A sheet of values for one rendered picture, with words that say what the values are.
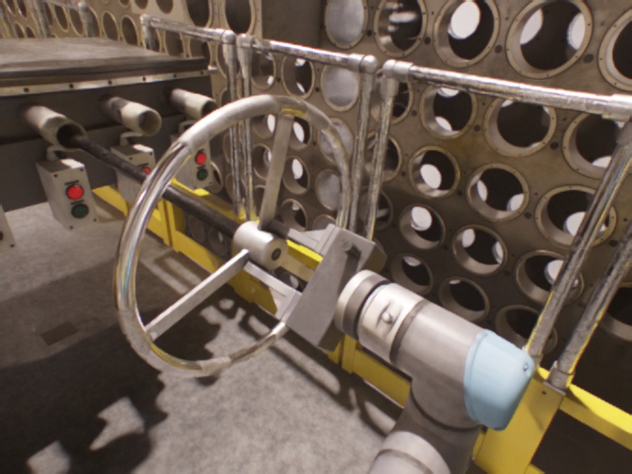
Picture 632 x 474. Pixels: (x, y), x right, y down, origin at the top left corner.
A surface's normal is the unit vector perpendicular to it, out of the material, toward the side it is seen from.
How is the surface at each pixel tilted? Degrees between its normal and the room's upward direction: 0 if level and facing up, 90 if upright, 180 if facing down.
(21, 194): 90
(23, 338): 0
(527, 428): 90
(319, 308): 44
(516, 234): 90
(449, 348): 36
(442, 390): 90
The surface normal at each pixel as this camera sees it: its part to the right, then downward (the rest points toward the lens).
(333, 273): -0.43, -0.36
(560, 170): -0.66, 0.36
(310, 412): 0.05, -0.85
